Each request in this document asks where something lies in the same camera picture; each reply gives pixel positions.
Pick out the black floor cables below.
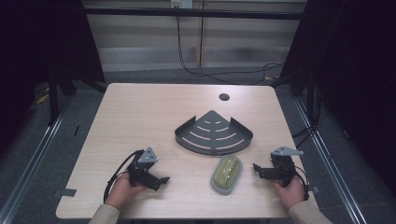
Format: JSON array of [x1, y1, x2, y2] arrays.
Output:
[[291, 83, 321, 149]]

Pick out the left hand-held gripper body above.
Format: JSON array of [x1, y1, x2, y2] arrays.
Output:
[[127, 147, 159, 188]]

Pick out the dark grey corner shelf rack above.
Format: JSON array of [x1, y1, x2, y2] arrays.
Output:
[[174, 109, 254, 157]]

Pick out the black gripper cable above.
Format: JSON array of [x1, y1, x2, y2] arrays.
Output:
[[293, 165, 311, 201], [103, 149, 145, 203]]

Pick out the metal floor rail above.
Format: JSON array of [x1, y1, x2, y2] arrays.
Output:
[[292, 97, 370, 224], [0, 94, 74, 224]]

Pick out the grey soap dish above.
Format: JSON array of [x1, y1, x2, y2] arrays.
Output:
[[209, 155, 244, 196]]

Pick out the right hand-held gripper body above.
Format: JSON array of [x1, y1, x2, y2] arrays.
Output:
[[269, 146, 304, 188]]

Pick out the black stand leg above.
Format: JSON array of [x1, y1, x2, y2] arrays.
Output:
[[47, 69, 61, 127]]

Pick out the person's right hand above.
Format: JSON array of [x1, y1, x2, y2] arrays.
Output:
[[271, 176, 306, 210]]

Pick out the green soap bar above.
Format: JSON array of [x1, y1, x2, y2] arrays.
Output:
[[213, 156, 242, 189]]

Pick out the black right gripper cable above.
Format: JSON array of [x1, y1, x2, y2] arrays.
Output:
[[293, 165, 311, 201]]

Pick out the black horizontal frame bar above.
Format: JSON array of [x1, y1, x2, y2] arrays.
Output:
[[83, 7, 308, 21]]

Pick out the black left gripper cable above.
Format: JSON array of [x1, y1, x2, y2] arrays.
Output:
[[103, 149, 145, 203]]

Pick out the white wall socket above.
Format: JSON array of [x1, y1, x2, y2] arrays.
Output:
[[169, 0, 194, 9]]

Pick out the black wall power cable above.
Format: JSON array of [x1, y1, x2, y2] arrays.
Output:
[[176, 15, 285, 86]]

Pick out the yellow floor tape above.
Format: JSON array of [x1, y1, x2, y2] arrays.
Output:
[[35, 87, 51, 105]]

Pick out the person's left hand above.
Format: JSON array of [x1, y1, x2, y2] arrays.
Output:
[[105, 173, 149, 210]]

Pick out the black curtain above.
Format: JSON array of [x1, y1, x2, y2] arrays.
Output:
[[0, 0, 106, 157], [279, 0, 396, 190]]

